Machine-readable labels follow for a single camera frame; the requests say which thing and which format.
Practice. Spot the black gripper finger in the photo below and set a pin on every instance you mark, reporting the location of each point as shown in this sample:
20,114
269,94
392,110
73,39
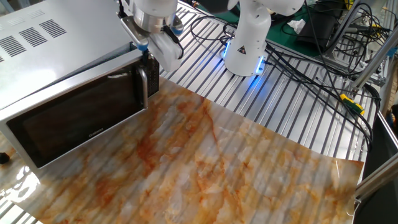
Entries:
145,58

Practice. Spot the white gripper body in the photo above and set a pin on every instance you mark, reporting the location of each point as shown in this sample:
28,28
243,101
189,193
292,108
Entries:
166,51

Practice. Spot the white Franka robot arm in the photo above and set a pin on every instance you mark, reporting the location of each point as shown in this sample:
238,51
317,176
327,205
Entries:
248,37

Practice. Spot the green mat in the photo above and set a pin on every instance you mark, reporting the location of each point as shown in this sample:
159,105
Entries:
280,34

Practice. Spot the orange marble pattern mat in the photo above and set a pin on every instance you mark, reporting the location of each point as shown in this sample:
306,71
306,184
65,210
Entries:
217,171

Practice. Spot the crumpled white paper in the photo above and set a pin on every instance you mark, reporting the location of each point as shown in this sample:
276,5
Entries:
296,25

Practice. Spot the black box device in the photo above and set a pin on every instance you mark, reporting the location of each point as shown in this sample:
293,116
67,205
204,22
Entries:
320,31

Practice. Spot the grey metal tube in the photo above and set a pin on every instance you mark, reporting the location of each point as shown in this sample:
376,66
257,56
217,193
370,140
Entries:
345,26

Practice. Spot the aluminium profile bar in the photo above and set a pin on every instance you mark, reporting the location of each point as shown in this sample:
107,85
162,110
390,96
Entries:
376,182

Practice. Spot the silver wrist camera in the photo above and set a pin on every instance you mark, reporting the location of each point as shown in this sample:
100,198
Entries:
133,31

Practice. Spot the aluminium frame post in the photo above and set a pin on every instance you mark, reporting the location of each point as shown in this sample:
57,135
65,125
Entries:
376,60

